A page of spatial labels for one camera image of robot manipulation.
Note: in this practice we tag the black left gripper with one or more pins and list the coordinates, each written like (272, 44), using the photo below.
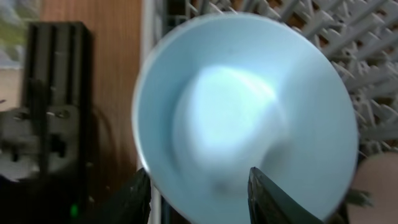
(43, 140)

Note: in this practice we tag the light blue bowl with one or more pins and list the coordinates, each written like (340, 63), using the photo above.
(223, 93)

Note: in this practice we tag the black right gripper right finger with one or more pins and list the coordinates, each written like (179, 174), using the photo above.
(269, 204)

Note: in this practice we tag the grey dishwasher rack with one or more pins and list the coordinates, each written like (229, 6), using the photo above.
(359, 37)

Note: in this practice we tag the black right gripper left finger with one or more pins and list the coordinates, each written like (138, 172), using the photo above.
(129, 205)

